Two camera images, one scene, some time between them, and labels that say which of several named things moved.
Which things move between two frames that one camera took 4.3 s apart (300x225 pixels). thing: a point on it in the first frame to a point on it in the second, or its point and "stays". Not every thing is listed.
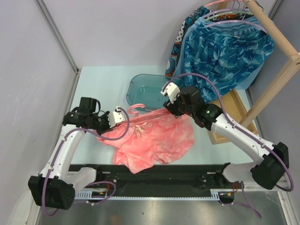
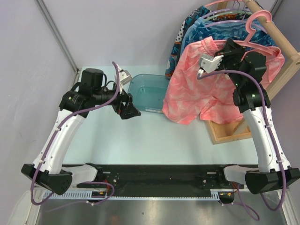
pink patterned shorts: [158, 137] to [212, 95]
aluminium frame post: [58, 36] stays
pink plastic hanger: [208, 4] stays
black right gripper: [172, 108] to [230, 49]
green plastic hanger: [213, 17] stays
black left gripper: [108, 124] to [128, 110]
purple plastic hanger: [243, 21] stays
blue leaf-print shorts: [216, 61] to [235, 30]
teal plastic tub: [146, 89] stays
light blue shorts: [224, 27] to [200, 30]
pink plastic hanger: [132, 115] to [247, 41]
